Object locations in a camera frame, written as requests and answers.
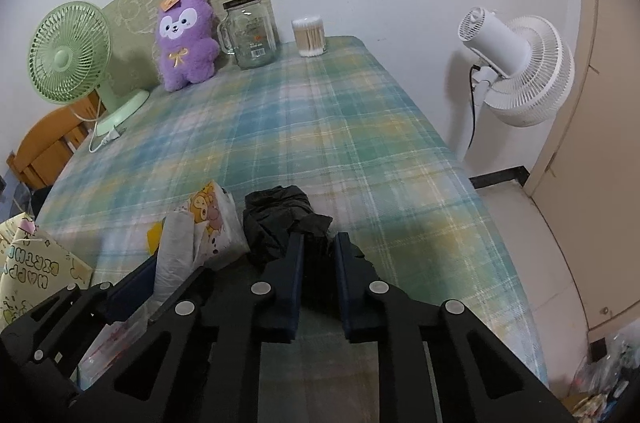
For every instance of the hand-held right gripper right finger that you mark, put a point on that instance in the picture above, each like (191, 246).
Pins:
(346, 290)

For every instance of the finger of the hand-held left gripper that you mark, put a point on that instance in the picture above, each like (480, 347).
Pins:
(132, 289)
(180, 295)

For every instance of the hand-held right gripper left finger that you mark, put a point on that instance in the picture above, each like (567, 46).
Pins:
(291, 288)

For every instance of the white plastic bag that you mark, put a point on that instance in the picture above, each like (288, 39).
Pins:
(172, 253)

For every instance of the black plastic bag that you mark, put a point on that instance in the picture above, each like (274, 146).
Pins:
(275, 218)

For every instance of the cartoon print tissue packet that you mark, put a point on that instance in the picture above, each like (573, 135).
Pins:
(215, 213)

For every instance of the yellow printed storage box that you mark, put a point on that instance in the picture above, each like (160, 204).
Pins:
(35, 263)

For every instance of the clear plastic bag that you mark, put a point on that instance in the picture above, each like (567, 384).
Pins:
(112, 343)

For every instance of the plaid tablecloth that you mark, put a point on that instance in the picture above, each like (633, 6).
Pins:
(325, 128)

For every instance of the wooden chair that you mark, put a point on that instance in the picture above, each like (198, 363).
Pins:
(40, 143)

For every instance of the purple plush toy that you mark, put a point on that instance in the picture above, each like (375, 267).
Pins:
(192, 63)

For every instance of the green desk fan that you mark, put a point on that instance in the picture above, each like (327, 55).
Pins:
(67, 53)

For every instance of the cotton swab container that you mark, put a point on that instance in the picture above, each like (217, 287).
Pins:
(309, 38)

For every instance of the glass jar mug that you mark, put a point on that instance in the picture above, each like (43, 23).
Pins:
(252, 38)

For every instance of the pile of plastic bags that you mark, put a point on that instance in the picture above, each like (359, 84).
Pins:
(605, 383)

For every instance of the white standing fan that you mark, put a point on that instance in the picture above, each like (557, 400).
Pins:
(525, 68)

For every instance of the beige door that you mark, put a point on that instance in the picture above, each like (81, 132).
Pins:
(610, 153)

